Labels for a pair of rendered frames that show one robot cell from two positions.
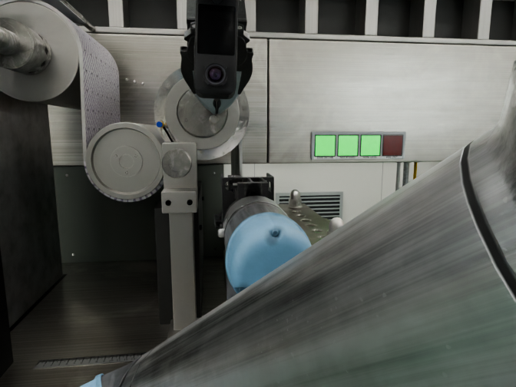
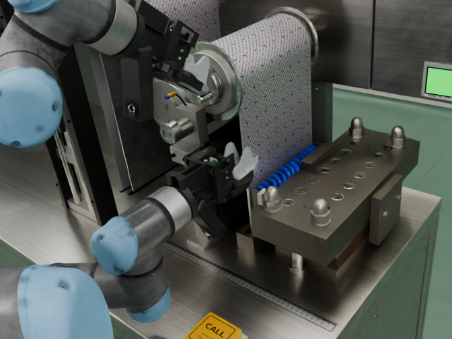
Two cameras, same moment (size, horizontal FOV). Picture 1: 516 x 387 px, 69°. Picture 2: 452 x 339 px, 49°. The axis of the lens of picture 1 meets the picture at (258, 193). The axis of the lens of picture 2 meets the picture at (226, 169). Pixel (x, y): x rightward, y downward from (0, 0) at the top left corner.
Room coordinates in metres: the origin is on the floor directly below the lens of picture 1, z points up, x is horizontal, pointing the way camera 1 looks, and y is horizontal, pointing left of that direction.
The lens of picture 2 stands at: (0.08, -0.58, 1.56)
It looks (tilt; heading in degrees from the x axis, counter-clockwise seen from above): 30 degrees down; 51
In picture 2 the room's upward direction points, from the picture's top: 7 degrees counter-clockwise
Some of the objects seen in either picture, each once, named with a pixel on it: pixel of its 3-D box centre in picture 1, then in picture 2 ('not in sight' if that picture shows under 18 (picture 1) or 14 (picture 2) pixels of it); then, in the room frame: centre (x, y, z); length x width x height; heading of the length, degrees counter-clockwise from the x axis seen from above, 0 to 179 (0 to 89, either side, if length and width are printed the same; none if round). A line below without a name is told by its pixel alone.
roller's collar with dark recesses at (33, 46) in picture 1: (18, 47); not in sight; (0.55, 0.33, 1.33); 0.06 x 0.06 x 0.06; 7
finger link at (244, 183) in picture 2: not in sight; (234, 183); (0.56, 0.00, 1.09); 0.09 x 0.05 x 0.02; 6
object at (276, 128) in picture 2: (236, 187); (280, 131); (0.73, 0.04, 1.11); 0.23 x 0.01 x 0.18; 7
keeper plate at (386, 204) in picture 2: not in sight; (387, 209); (0.81, -0.16, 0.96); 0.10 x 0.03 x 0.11; 7
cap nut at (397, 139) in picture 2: (295, 197); (397, 135); (0.95, -0.09, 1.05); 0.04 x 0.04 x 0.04
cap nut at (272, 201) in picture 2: not in sight; (272, 196); (0.61, -0.04, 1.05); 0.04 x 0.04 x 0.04
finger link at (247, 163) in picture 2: not in sight; (247, 161); (0.61, 0.01, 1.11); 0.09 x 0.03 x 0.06; 6
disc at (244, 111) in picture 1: (202, 112); (210, 82); (0.61, 0.09, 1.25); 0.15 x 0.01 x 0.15; 97
